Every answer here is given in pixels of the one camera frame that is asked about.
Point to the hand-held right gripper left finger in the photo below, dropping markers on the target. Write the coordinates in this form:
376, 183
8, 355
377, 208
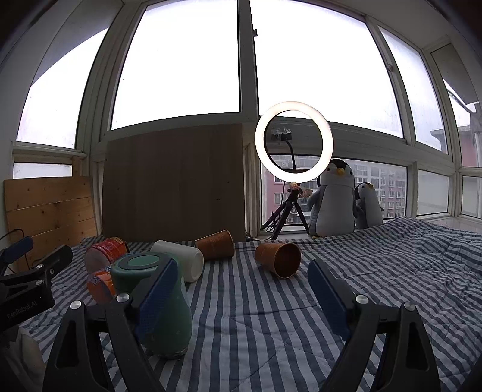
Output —
157, 297

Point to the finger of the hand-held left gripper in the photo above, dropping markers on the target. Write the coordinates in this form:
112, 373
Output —
56, 257
18, 247

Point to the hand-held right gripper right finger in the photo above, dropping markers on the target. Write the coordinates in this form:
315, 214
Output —
328, 297

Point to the green cup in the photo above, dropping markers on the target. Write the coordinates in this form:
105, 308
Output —
165, 328

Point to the red and white cup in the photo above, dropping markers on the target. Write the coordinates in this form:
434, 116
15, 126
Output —
105, 252

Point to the orange printed cup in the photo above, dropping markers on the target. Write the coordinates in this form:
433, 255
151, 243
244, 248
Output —
99, 286

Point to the brown paper cup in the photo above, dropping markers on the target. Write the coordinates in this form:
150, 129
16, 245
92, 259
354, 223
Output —
280, 260
214, 245

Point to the light pine wooden board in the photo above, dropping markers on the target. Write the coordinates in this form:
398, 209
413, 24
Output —
49, 211

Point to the striped blanket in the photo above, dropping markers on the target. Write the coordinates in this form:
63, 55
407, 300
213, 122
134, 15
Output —
263, 320

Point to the large penguin plush toy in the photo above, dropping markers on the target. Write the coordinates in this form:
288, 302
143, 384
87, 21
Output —
335, 203

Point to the black tripod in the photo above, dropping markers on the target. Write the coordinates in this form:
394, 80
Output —
290, 207

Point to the small penguin plush toy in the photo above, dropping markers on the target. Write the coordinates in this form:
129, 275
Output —
368, 207

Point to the dark brown wooden board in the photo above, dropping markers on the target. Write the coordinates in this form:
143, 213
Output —
173, 184

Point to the black phone holder gooseneck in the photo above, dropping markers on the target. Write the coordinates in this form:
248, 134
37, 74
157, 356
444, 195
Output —
290, 149

